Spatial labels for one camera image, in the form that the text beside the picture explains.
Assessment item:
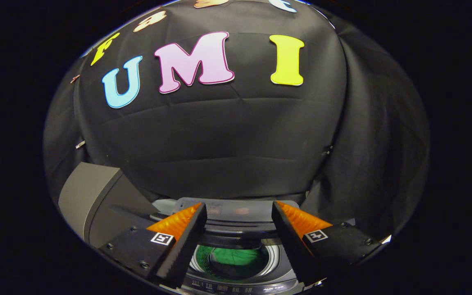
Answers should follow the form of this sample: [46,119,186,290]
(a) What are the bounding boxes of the black backdrop cloth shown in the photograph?
[43,0,430,246]

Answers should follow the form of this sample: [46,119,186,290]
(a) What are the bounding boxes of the grey cabinet box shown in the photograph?
[58,162,159,249]

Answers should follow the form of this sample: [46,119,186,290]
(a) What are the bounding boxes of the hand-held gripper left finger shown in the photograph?
[99,202,208,288]

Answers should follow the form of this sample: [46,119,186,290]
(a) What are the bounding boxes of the green polo shirt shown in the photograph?
[197,246,270,276]

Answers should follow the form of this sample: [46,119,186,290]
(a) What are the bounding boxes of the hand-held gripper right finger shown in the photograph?
[272,201,385,286]

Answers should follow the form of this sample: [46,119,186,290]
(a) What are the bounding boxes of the grey washing machine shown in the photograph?
[150,197,327,295]

